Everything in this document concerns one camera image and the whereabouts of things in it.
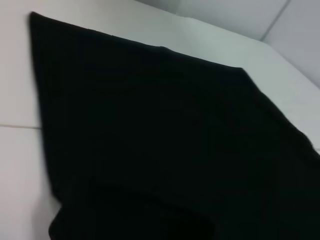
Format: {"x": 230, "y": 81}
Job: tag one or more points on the black shirt with FREE print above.
{"x": 160, "y": 130}

